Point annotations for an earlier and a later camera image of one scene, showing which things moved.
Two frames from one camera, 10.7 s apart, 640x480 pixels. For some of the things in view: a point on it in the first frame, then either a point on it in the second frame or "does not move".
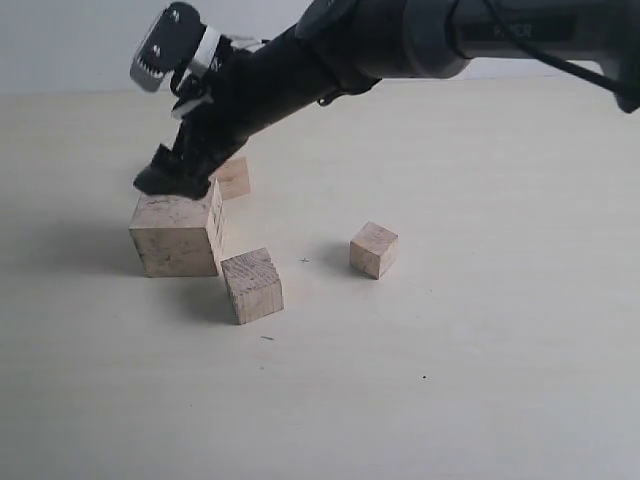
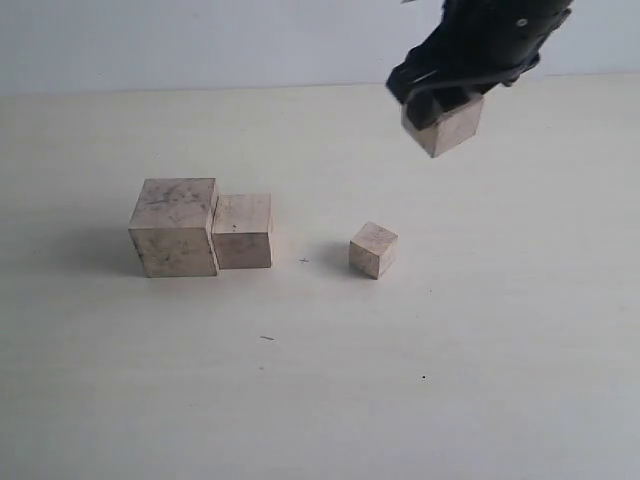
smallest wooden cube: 373,249 does not move
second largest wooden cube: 234,178 → 242,234
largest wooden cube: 179,236 does not move
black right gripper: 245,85 → 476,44
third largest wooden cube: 254,285 → 448,131
